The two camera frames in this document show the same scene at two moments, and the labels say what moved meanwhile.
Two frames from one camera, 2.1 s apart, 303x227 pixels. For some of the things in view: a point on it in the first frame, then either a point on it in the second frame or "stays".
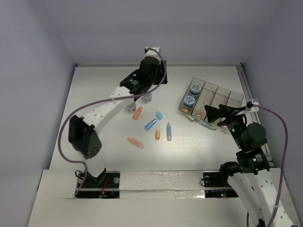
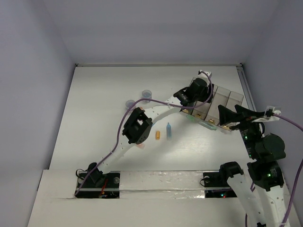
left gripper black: (143, 88) → (207, 88)
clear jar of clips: (147, 98) stays
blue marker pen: (169, 132) stays
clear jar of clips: (131, 108) stays
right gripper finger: (213, 113) → (227, 116)
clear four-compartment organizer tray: (200, 93) stays
